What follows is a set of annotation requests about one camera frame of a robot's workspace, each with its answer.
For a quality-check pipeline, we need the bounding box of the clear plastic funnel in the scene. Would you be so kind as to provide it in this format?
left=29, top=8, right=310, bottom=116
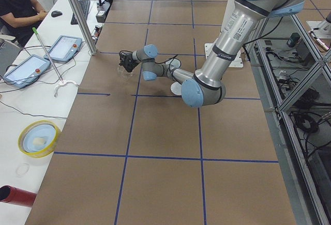
left=117, top=66, right=133, bottom=80

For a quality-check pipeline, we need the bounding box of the black keyboard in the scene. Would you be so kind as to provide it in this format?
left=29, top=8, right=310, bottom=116
left=70, top=0, right=91, bottom=25

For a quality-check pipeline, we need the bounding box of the yellow tape roll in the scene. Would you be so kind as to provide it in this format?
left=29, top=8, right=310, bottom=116
left=18, top=120, right=61, bottom=158

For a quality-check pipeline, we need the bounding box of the grey power adapter box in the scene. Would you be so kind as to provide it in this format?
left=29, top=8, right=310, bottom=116
left=96, top=2, right=111, bottom=23

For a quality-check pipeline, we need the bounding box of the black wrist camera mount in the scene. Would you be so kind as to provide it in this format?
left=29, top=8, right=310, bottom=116
left=119, top=51, right=130, bottom=67

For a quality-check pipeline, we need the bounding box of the far blue teach pendant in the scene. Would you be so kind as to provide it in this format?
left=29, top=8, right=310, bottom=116
left=48, top=35, right=82, bottom=63

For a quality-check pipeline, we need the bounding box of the red cylinder tube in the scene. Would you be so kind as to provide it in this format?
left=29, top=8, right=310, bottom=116
left=1, top=185, right=37, bottom=207

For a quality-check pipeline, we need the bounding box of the white ceramic lid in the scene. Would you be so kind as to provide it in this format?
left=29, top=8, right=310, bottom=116
left=170, top=82, right=182, bottom=96

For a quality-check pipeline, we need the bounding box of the clear ring on table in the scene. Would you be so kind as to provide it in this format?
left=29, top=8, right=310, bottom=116
left=16, top=163, right=30, bottom=177

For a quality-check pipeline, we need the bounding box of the metal rod green tip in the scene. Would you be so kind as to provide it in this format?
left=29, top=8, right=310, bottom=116
left=32, top=27, right=64, bottom=84

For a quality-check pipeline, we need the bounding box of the aluminium frame post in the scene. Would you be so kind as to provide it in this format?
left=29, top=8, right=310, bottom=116
left=68, top=0, right=97, bottom=55

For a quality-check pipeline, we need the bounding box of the light blue plate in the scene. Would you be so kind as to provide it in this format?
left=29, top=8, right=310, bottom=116
left=23, top=124, right=56, bottom=153

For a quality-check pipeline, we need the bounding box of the near blue teach pendant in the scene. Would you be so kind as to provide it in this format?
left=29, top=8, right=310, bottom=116
left=3, top=54, right=51, bottom=88

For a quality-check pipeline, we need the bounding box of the blue teach pendant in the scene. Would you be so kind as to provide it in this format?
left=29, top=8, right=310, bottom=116
left=48, top=35, right=82, bottom=63
left=3, top=54, right=51, bottom=88

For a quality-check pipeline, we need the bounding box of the person in black shirt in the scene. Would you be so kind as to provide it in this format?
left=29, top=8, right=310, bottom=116
left=1, top=0, right=48, bottom=46

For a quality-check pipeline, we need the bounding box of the aluminium frame rack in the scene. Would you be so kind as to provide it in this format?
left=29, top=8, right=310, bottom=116
left=245, top=16, right=330, bottom=224

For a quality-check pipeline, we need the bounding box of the white curved plastic piece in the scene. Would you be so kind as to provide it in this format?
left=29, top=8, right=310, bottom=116
left=54, top=80, right=79, bottom=97

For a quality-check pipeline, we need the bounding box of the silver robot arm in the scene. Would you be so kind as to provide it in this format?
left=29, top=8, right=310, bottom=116
left=119, top=0, right=304, bottom=108

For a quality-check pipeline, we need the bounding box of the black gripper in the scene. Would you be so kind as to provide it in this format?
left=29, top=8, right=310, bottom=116
left=124, top=53, right=137, bottom=71

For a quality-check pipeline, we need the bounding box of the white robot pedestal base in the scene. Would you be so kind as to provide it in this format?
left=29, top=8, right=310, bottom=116
left=204, top=0, right=245, bottom=68

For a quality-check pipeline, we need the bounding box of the black computer mouse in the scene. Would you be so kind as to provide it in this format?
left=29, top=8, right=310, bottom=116
left=51, top=10, right=63, bottom=18

